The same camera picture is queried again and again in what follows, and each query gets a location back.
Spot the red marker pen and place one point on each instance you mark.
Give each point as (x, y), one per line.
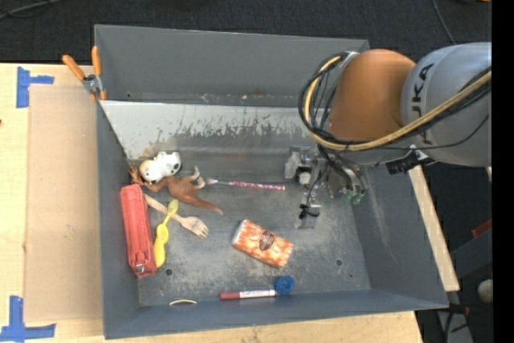
(247, 295)

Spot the white toy camera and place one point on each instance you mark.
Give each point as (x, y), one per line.
(160, 166)

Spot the pale rubber band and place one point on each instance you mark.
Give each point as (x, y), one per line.
(182, 301)

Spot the black cylinder on white bracket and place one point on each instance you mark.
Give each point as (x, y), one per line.
(403, 164)

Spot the blue round cap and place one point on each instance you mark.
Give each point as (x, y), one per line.
(284, 284)

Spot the wooden fork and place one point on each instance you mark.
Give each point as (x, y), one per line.
(192, 224)

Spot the pink patterned spoon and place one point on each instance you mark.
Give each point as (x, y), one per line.
(249, 184)

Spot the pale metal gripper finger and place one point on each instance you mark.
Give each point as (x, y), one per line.
(296, 166)
(309, 217)

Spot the brown cardboard board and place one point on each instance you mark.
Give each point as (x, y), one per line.
(60, 205)

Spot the grey metal bin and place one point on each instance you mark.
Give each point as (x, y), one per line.
(241, 253)

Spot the yellow toothbrush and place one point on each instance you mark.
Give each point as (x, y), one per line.
(161, 239)

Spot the red flat box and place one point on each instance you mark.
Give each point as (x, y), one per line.
(137, 231)

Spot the orange and white can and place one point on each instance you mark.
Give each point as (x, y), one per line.
(263, 243)

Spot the brown toy kangaroo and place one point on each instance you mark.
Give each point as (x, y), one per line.
(182, 190)

